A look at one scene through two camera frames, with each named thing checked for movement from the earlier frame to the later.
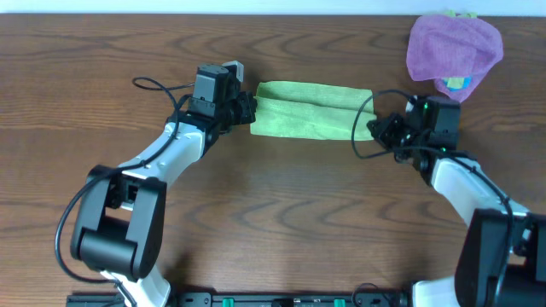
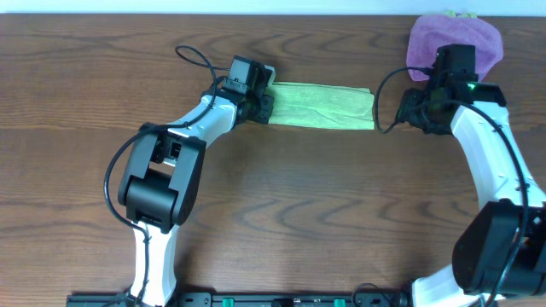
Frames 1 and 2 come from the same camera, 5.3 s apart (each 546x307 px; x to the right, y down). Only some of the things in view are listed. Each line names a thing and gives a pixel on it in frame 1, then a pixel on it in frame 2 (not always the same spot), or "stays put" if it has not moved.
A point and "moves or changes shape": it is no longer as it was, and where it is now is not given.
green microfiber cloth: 313,110 moves or changes shape
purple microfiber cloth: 456,52 stays put
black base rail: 252,299 stays put
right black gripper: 387,130 -> 421,118
